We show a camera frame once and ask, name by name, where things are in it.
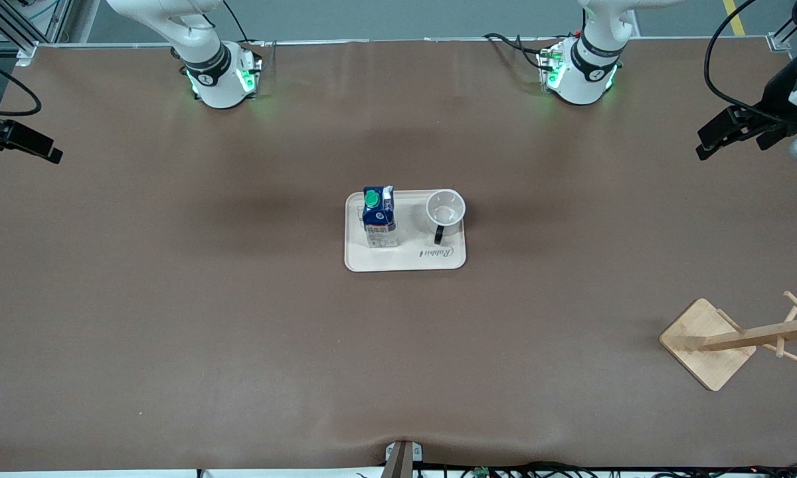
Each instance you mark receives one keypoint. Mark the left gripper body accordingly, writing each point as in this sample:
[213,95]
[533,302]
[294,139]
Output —
[775,101]

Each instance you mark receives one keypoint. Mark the blue milk carton green cap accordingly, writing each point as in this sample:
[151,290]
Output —
[380,222]

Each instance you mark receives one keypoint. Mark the brown table cover mat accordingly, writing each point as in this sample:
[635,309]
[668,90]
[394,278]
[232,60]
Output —
[398,365]

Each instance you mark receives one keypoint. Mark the aluminium frame profile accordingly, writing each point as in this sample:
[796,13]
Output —
[6,26]
[794,30]

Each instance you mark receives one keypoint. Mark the wooden mug tree stand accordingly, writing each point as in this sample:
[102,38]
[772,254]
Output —
[704,345]

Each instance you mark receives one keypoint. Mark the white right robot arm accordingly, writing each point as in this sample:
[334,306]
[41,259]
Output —
[216,79]

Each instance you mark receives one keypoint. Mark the metal table edge bracket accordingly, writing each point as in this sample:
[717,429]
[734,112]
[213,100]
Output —
[398,458]

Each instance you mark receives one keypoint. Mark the cream plastic tray bear print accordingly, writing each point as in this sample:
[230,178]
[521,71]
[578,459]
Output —
[412,255]

